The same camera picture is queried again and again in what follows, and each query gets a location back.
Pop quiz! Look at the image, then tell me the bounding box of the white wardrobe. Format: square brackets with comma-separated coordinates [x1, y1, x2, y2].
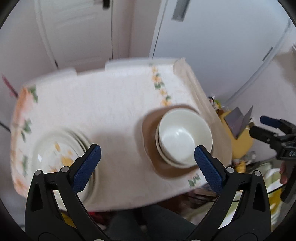
[151, 1, 292, 102]

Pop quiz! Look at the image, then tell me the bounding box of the floral white tablecloth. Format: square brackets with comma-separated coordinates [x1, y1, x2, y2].
[10, 59, 232, 211]

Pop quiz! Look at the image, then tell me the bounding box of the yellow stool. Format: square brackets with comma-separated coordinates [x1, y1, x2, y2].
[217, 109, 255, 160]

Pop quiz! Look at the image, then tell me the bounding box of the right hand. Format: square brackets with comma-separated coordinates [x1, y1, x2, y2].
[280, 161, 288, 185]

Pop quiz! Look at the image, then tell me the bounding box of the black cable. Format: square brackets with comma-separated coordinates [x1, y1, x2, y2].
[0, 120, 11, 133]

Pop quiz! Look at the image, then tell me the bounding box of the small white bowl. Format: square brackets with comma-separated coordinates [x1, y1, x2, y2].
[156, 108, 213, 168]

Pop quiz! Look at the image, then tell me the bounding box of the white plate orange pattern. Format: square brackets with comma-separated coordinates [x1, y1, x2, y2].
[31, 129, 99, 204]

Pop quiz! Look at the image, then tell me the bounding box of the black door handle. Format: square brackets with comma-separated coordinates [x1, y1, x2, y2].
[102, 0, 110, 9]

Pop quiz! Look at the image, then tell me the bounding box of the pink handled broom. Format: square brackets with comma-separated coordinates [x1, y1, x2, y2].
[1, 74, 19, 99]

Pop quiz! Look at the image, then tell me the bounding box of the white panel door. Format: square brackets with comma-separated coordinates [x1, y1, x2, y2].
[35, 1, 113, 71]

